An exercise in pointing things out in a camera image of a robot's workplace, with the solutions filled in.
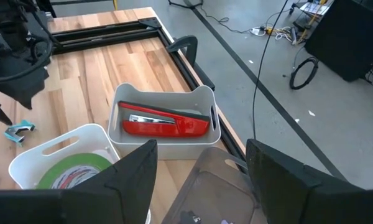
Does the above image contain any light blue staple remover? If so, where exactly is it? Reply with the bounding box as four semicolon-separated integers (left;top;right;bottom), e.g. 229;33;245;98
4;119;37;147

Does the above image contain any white power strip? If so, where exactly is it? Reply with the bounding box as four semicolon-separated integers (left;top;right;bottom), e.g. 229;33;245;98
249;24;299;44

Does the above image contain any dark translucent plastic bin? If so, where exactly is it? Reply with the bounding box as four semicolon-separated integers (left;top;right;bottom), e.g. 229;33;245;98
161;146;270;224

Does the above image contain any red stapler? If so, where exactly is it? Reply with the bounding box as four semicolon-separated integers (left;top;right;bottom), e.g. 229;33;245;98
117;100;211;138

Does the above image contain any black cabinet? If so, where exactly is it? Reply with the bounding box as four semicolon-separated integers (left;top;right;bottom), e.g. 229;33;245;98
303;0;373;83

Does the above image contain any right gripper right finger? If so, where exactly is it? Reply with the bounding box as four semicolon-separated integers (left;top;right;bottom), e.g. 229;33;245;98
245;138;373;224

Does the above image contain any black table clamp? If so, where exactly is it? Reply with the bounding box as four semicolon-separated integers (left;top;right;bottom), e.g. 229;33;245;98
166;34;217;91

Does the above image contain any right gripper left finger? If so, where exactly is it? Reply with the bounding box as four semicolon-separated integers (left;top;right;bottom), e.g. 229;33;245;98
0;139;159;224

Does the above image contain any green masking tape roll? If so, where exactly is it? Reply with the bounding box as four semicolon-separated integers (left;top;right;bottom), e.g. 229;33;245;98
35;152;113;190

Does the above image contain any long black floor cable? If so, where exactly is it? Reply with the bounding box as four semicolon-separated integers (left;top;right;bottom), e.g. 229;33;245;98
251;0;290;141

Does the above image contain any white plastic bin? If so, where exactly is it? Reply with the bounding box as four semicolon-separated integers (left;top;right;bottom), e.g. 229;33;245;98
7;123;152;224

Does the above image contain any grey plastic bin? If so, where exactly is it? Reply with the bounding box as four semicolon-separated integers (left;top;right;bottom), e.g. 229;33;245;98
107;82;222;161

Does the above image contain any black aluminium table frame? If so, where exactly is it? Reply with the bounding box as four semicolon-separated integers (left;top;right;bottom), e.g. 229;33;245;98
49;17;249;175

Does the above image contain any red tape roll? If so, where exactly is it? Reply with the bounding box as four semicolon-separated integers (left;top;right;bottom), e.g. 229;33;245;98
59;169;97;190

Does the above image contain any coiled black cable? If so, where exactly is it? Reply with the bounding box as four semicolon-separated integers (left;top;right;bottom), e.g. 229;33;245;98
288;57;320;91

